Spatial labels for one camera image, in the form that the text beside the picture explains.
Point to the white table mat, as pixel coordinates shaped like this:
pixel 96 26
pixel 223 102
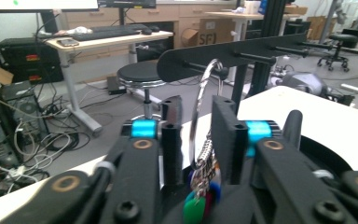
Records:
pixel 323 112

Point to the smartphone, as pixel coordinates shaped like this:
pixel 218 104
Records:
pixel 68 42

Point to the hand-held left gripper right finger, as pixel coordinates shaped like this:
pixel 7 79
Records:
pixel 230 140

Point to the small computer monitor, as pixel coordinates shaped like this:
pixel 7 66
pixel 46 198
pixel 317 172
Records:
pixel 127 3

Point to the black metal frame post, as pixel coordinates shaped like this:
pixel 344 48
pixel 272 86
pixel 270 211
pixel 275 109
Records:
pixel 268 18

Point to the stack of black cases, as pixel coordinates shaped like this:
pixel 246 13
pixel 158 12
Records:
pixel 28 59

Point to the black keyboard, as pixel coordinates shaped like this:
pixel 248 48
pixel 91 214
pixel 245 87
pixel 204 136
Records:
pixel 105 33

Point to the large computer monitor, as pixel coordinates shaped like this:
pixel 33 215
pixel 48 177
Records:
pixel 40 4

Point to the wooden desk with white legs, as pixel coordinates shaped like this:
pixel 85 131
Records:
pixel 115 40

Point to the black wheeled stool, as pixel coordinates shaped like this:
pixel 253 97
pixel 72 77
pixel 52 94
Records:
pixel 338 46

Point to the black round stool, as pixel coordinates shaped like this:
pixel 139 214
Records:
pixel 141 74

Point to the black key rack with tray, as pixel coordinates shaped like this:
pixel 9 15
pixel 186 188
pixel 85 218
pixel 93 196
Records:
pixel 199 59

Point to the brown cardboard box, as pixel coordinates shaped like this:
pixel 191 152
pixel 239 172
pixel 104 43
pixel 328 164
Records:
pixel 217 32

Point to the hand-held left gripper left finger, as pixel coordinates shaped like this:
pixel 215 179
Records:
pixel 171 149

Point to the black computer mouse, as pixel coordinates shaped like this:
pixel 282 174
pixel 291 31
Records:
pixel 146 31

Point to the white crumpled cloth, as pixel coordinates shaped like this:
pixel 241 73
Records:
pixel 77 30

